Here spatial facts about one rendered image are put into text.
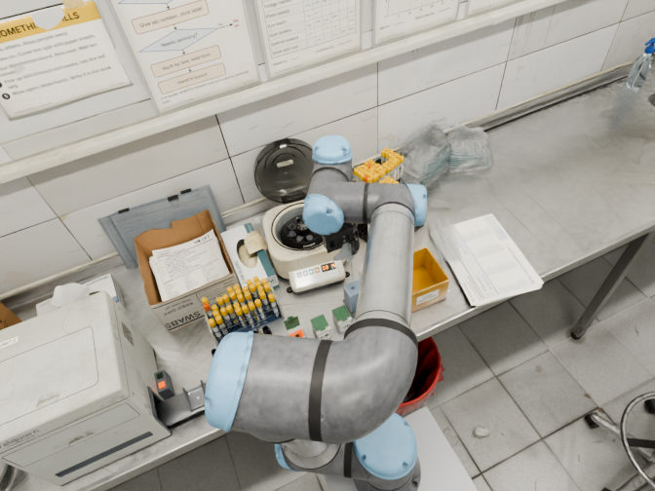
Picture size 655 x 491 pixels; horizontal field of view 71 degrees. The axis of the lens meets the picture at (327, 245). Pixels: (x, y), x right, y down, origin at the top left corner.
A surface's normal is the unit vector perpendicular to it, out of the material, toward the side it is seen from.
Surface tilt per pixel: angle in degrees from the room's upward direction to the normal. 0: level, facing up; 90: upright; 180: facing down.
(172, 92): 93
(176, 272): 1
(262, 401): 40
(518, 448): 0
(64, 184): 90
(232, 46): 92
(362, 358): 16
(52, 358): 0
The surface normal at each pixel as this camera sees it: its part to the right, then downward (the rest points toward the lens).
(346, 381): 0.07, -0.43
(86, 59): 0.41, 0.68
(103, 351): -0.09, -0.63
